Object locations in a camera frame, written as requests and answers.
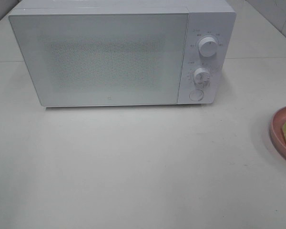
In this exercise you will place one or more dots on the lower white timer knob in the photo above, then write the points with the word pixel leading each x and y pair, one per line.
pixel 201 75

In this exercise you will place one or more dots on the round white door button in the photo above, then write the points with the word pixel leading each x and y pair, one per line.
pixel 196 95

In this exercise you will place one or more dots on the white microwave door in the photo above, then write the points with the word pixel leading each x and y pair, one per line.
pixel 92 60

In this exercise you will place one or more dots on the pink round plate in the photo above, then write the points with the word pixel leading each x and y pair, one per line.
pixel 276 133

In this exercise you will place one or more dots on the upper white power knob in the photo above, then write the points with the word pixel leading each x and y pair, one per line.
pixel 208 45

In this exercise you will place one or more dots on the white microwave oven body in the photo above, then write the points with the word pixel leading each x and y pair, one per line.
pixel 205 17

